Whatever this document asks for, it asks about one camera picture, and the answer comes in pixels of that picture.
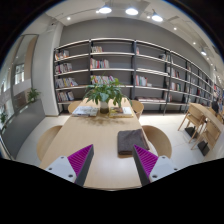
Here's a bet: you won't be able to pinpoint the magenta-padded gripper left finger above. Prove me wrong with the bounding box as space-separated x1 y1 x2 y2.
45 143 95 188

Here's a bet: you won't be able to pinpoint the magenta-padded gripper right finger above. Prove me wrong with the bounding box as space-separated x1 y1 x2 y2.
132 143 181 187

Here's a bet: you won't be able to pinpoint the zigzag striped grey towel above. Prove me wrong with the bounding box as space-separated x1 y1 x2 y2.
116 128 151 156

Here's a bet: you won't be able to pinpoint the light wooden round-back chair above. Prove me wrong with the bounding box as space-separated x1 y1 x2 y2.
130 99 145 120
36 124 64 162
67 100 83 114
141 124 173 159

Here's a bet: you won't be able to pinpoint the white and blue book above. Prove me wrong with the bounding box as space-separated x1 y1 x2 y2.
71 105 100 118

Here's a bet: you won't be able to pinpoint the light wooden desk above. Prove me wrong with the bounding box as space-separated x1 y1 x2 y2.
189 102 224 158

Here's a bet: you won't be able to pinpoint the green potted plant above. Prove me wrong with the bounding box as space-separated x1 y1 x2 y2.
83 77 133 114

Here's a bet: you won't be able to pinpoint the small green plant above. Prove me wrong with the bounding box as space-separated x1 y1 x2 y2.
0 111 8 126
26 87 42 104

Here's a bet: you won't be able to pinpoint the grey bookshelf unit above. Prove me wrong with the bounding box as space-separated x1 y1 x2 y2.
53 37 218 116

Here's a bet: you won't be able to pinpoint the ceiling spotlights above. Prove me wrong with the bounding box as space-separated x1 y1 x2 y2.
64 3 209 57

